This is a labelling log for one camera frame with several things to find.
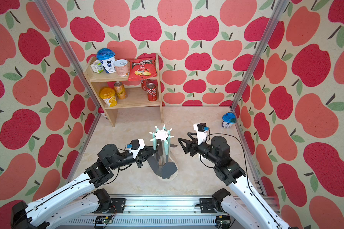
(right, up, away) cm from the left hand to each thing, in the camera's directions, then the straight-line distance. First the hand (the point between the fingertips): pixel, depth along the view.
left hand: (156, 152), depth 62 cm
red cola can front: (-6, +32, +26) cm, 42 cm away
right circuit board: (+33, -38, +10) cm, 51 cm away
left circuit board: (-28, -37, +10) cm, 48 cm away
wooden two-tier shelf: (-18, +30, +36) cm, 51 cm away
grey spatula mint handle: (+6, -12, +14) cm, 19 cm away
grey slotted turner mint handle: (-3, -6, +10) cm, 12 cm away
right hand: (+13, +5, +5) cm, 15 cm away
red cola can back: (-13, +39, +36) cm, 55 cm away
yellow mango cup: (-32, +29, +23) cm, 49 cm away
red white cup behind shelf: (-48, +21, +45) cm, 70 cm away
